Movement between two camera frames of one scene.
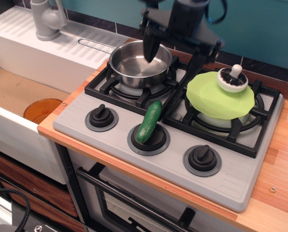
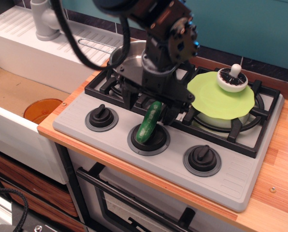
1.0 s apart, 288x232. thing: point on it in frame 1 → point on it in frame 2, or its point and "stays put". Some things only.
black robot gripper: (185, 22) → (160, 74)
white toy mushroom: (231, 79) stays put
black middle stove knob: (157, 143) stays put
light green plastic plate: (205, 94) stays put
